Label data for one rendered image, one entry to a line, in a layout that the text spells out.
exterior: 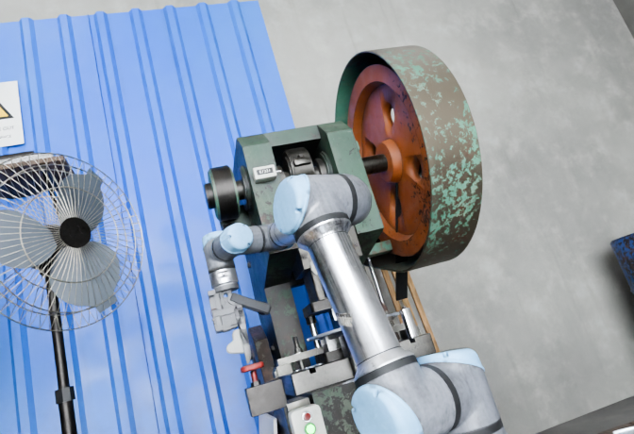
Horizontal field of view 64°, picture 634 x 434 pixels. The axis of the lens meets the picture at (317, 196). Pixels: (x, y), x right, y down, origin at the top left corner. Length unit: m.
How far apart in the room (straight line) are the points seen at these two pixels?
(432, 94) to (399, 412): 1.02
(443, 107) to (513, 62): 2.54
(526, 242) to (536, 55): 1.50
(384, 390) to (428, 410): 0.08
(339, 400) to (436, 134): 0.80
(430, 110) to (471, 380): 0.86
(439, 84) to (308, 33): 2.08
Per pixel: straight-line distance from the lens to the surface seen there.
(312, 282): 1.62
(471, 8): 4.24
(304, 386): 1.52
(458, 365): 0.97
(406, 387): 0.88
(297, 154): 1.75
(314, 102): 3.32
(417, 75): 1.64
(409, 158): 1.80
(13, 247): 1.74
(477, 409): 0.98
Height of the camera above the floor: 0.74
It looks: 17 degrees up
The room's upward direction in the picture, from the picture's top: 16 degrees counter-clockwise
